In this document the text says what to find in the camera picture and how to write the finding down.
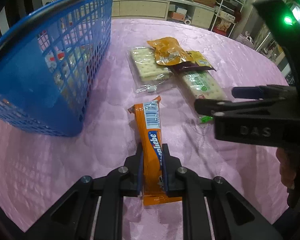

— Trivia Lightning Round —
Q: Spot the orange snack pouch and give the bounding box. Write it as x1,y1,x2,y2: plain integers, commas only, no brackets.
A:
147,37,193,66

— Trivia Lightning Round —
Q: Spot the person's right hand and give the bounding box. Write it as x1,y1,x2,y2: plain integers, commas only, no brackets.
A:
276,148,296,190

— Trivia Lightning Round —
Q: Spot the clear cracker pack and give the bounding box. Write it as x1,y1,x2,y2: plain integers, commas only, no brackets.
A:
127,47,174,93

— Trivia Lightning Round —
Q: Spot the pink tablecloth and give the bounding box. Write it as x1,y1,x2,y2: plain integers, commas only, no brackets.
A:
0,18,287,230

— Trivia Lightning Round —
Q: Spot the orange wafer bar wrapper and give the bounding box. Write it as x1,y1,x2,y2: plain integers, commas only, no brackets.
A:
128,96,182,206

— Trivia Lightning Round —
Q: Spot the beige TV cabinet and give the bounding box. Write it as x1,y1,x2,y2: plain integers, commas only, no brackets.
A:
112,0,215,29

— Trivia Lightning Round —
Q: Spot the purple snack packet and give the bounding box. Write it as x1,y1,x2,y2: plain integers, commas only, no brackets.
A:
170,61,215,73

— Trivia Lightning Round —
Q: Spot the blue plastic basket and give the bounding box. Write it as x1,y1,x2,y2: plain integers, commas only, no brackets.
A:
0,0,113,137

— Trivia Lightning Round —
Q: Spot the yellow small snack packet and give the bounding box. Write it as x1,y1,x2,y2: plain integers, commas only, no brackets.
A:
187,51,215,70

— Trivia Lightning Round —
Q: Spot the green label cracker pack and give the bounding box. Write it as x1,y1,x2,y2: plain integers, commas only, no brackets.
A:
177,70,228,124

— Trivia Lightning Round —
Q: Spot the white metal shelf rack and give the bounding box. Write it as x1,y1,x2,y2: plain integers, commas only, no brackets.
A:
209,0,246,38

